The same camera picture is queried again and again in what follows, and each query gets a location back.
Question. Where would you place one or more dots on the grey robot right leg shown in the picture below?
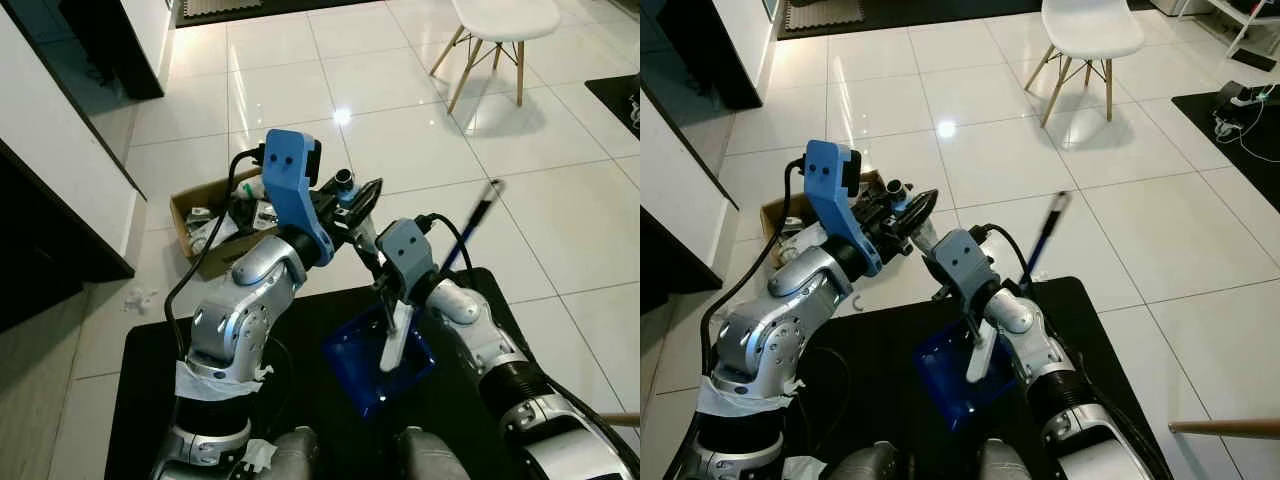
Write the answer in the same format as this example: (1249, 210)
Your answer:
(1002, 462)
(430, 455)

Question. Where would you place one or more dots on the grey-blue right wrist camera mount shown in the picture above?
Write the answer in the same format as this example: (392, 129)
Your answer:
(405, 250)
(962, 262)

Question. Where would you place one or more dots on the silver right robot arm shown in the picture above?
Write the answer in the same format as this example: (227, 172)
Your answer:
(1040, 350)
(490, 345)

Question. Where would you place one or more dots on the wooden stick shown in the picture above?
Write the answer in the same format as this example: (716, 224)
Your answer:
(622, 419)
(1225, 430)

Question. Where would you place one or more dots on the small black rug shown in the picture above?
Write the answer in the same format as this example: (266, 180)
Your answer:
(1240, 160)
(620, 100)

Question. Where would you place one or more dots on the large black floor mat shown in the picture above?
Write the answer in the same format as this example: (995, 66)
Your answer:
(320, 440)
(880, 400)

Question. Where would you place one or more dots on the grey robot left leg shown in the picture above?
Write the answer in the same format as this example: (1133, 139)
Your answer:
(290, 455)
(865, 462)

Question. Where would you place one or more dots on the white chair wooden legs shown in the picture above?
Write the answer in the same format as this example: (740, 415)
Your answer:
(505, 18)
(1090, 25)

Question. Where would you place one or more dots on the grey robot leg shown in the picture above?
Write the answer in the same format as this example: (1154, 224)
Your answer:
(290, 455)
(430, 455)
(1002, 462)
(865, 462)

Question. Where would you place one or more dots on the white counter cabinet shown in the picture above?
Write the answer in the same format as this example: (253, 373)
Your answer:
(55, 150)
(680, 195)

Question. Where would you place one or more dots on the tall black cabinet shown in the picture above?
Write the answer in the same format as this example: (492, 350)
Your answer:
(710, 50)
(105, 40)

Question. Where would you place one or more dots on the grey door mat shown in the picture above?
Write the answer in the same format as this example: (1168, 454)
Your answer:
(220, 6)
(825, 12)

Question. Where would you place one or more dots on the brown cardboard box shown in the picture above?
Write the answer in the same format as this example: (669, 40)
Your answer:
(215, 262)
(775, 215)

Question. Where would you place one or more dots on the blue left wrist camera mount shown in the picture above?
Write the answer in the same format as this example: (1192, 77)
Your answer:
(290, 185)
(830, 190)

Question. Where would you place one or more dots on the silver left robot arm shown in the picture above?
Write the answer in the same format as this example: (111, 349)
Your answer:
(235, 320)
(765, 335)

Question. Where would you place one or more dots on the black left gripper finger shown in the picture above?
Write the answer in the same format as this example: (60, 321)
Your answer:
(362, 222)
(910, 230)
(368, 192)
(917, 203)

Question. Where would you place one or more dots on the white shelf rack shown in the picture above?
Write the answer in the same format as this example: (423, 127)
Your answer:
(1245, 30)

